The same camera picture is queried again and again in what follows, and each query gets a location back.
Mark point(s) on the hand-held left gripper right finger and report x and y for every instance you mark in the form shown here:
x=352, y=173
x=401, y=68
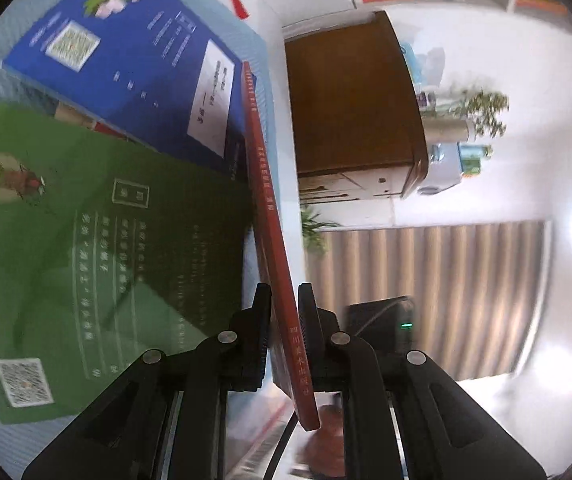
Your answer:
x=307, y=340

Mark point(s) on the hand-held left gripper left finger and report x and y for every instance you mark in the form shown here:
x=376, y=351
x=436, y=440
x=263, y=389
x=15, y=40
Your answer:
x=264, y=340

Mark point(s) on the red book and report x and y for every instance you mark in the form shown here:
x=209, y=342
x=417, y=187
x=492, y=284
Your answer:
x=276, y=270

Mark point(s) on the dark blue book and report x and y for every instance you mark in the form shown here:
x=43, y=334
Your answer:
x=131, y=45

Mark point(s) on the brown striped rug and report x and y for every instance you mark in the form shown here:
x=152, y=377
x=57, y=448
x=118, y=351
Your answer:
x=441, y=300

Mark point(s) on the small green plant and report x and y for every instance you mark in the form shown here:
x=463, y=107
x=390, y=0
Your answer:
x=311, y=225

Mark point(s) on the white appliance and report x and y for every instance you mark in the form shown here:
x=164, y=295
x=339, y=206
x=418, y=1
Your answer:
x=441, y=170

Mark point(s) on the green book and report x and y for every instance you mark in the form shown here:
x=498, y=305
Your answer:
x=91, y=260

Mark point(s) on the brown wooden cabinet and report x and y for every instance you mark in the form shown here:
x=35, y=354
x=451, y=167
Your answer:
x=346, y=105

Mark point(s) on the potted green plant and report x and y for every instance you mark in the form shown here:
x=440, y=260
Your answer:
x=486, y=107

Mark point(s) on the light blue textured mat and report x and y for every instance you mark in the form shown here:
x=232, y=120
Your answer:
x=262, y=50

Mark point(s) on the tan cover book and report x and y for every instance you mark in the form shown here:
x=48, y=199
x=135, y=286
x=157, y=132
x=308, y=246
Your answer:
x=73, y=116

